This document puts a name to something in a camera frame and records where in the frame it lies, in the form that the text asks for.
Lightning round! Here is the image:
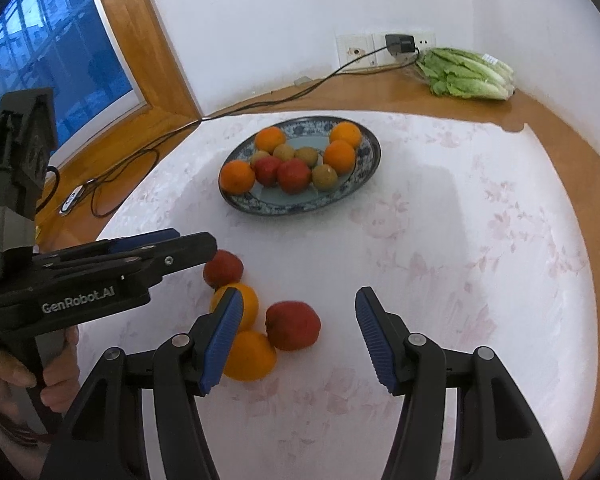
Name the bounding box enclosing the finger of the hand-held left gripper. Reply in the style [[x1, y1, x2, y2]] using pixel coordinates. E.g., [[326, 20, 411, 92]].
[[30, 228, 182, 263], [32, 231, 219, 288]]

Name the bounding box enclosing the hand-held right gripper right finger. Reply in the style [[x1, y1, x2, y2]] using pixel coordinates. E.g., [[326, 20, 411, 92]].
[[355, 286, 563, 480]]

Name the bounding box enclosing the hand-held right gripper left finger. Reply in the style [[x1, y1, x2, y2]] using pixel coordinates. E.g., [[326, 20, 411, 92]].
[[40, 287, 245, 480]]

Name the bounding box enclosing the orange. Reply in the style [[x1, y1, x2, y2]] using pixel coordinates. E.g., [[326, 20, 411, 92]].
[[219, 160, 257, 196], [223, 331, 278, 381], [210, 283, 260, 333], [323, 140, 357, 176], [329, 121, 363, 147], [255, 126, 287, 153]]

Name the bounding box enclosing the red apple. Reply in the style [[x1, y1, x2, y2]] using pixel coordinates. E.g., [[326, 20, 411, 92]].
[[253, 156, 282, 187], [277, 158, 312, 195], [203, 249, 244, 290], [265, 301, 322, 352]]

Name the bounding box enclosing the blue patterned ceramic plate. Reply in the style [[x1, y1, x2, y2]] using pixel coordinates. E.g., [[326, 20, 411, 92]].
[[217, 116, 382, 217]]

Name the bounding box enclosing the person's left hand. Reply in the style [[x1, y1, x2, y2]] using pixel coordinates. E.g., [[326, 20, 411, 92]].
[[0, 326, 81, 420]]

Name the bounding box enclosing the small white device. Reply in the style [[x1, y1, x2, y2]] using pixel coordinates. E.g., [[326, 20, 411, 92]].
[[59, 186, 86, 215]]

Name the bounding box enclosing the white floral tablecloth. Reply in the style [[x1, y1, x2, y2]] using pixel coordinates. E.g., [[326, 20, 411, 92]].
[[77, 109, 596, 480]]

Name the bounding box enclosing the dark red-striped cloth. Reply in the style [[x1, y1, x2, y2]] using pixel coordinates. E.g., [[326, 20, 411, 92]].
[[0, 395, 56, 453]]

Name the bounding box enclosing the wood-framed window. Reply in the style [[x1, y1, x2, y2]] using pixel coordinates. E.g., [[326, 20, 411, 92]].
[[0, 0, 203, 171]]

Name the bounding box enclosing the bagged romaine lettuce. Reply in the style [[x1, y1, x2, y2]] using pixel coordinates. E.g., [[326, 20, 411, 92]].
[[416, 47, 516, 102]]

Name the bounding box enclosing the black plug-in charger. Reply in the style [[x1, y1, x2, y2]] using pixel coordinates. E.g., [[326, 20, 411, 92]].
[[385, 33, 416, 55]]

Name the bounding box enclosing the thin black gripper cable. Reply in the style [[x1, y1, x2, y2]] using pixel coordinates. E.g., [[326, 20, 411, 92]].
[[37, 165, 62, 208]]

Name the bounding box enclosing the black charger cable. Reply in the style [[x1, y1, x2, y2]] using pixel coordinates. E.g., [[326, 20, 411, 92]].
[[55, 42, 421, 218]]

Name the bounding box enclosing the stained white wall socket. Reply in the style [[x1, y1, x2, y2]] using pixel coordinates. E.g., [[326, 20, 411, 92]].
[[336, 34, 374, 68]]

